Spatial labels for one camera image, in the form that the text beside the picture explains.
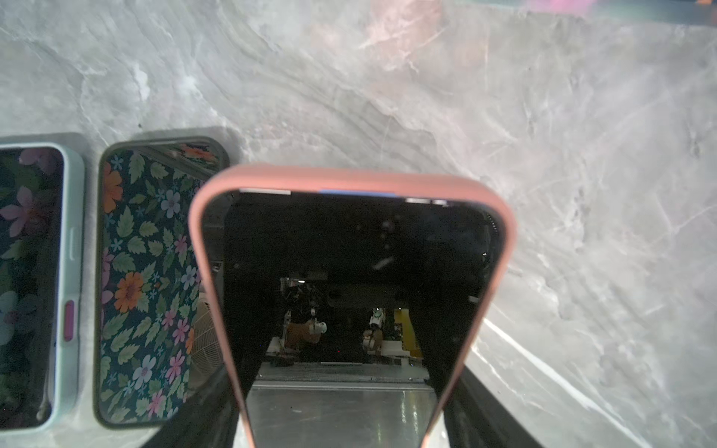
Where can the light blue phone case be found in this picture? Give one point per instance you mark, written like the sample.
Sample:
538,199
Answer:
63,385

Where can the purple edged smartphone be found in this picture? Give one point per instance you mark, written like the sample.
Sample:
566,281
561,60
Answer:
31,199

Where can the pink phone case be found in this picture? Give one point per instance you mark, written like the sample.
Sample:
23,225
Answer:
268,177

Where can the black phone case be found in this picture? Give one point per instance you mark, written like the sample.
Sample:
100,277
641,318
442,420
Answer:
98,280

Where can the blue edged smartphone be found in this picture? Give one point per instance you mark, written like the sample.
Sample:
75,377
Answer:
357,306

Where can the black smartphone face up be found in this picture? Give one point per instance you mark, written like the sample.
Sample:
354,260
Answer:
145,280

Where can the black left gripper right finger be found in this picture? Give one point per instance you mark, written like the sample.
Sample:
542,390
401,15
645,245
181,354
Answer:
474,418

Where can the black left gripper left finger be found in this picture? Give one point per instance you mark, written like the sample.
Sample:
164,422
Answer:
208,419

